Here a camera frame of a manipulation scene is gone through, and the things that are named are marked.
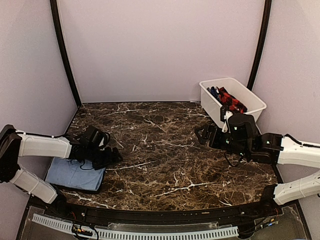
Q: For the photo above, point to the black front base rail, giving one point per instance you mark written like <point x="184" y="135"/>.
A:
<point x="255" y="221"/>

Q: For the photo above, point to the black left corner post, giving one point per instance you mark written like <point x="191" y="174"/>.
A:
<point x="63" y="52"/>

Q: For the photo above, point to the blue black plaid shirt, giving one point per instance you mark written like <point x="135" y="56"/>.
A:
<point x="214" y="92"/>

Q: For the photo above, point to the black corner post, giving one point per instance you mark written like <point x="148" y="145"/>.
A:
<point x="63" y="52"/>
<point x="260" y="44"/>

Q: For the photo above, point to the black right corner post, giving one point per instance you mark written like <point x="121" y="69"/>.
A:
<point x="260" y="44"/>

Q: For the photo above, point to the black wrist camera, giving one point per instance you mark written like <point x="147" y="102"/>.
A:
<point x="94" y="139"/>
<point x="238" y="119"/>

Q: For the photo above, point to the red black plaid shirt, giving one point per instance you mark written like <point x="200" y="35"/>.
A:
<point x="232" y="103"/>

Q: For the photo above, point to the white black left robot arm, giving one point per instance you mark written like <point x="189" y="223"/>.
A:
<point x="16" y="145"/>

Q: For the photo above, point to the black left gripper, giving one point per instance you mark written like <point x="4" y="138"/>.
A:
<point x="108" y="160"/>

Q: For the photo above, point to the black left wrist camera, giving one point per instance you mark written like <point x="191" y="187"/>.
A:
<point x="94" y="139"/>

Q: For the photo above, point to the white slotted cable duct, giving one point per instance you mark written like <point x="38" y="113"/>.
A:
<point x="121" y="231"/>

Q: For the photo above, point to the light blue long sleeve shirt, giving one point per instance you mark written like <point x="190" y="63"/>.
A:
<point x="73" y="174"/>

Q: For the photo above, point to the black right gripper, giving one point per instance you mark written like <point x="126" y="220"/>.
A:
<point x="214" y="143"/>

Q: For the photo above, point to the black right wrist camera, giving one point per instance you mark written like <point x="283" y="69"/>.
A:
<point x="238" y="119"/>

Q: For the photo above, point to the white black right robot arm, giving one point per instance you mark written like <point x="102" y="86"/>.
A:
<point x="271" y="149"/>

